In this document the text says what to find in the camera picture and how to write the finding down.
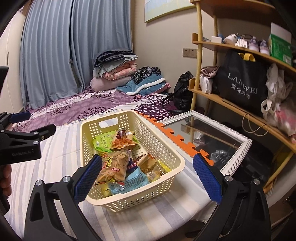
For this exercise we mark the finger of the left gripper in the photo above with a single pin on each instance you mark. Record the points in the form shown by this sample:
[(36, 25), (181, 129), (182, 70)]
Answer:
[(19, 117)]

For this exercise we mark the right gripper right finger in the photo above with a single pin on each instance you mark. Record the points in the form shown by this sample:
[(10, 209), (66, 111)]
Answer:
[(241, 213)]

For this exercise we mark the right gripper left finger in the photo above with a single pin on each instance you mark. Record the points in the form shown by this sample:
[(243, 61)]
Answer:
[(42, 219)]

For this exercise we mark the green snack packet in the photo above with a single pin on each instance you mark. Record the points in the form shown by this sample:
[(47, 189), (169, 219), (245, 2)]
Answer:
[(102, 143)]

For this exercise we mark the light blue pizza snack pack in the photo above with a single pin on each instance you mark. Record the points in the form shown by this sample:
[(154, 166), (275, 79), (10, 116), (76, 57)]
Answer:
[(134, 181)]

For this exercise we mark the blue cracker sleeve pack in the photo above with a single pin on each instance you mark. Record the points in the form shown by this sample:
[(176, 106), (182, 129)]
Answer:
[(124, 133)]

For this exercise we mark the clear bag of fried snacks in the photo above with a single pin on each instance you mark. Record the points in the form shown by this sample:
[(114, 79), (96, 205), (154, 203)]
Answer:
[(114, 167)]

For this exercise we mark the person's left hand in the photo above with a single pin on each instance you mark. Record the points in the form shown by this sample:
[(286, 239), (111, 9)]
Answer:
[(6, 179)]

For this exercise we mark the white blue striped sheet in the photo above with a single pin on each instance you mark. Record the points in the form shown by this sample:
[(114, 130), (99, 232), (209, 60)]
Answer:
[(150, 220)]

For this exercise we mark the white framed mirror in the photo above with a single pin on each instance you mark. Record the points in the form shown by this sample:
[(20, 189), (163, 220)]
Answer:
[(224, 147)]

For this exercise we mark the purple floral bedsheet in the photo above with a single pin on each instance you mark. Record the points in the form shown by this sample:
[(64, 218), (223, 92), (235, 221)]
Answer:
[(90, 103)]

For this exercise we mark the blue grey curtain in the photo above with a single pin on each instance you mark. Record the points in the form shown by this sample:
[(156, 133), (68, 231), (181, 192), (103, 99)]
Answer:
[(60, 43)]

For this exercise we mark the yellow biscuit packet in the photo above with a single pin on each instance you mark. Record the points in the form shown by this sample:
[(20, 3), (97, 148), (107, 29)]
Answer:
[(159, 170)]

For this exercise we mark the orange foam puzzle mat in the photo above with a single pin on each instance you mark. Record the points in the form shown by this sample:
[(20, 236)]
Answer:
[(188, 148)]

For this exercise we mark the folded grey blanket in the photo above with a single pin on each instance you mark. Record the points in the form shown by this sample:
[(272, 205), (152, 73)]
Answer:
[(107, 60)]

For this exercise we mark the brown paper snack bag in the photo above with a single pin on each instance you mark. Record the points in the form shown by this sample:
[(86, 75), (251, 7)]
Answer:
[(119, 144)]

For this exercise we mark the cream perforated plastic basket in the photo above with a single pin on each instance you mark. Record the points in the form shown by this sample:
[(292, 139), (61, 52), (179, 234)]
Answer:
[(149, 142)]

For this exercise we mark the pink folded quilt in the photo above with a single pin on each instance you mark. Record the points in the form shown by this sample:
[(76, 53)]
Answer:
[(124, 70)]

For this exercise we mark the white plastic bag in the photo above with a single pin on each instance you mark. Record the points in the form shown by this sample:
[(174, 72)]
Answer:
[(277, 91)]

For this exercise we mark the black handbag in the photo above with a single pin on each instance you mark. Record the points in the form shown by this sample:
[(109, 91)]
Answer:
[(180, 100)]

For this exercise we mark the teal white folded garment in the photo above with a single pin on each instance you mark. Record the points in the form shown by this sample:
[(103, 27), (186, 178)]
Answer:
[(147, 86)]

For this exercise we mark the black white patterned cloth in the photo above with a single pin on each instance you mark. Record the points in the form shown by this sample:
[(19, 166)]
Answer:
[(145, 72)]

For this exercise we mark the black Lanwei tote bag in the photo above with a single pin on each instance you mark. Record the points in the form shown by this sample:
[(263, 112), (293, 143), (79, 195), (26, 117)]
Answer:
[(242, 82)]

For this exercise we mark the green white box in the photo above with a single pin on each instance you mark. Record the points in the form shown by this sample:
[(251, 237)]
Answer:
[(279, 44)]

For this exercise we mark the wooden bamboo shelf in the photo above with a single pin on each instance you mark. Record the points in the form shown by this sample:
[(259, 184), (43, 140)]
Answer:
[(211, 54)]

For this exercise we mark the wall power socket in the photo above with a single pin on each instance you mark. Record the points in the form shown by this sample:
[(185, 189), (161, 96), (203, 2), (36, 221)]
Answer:
[(189, 52)]

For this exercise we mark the framed wall picture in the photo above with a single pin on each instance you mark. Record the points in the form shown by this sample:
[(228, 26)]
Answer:
[(154, 9)]

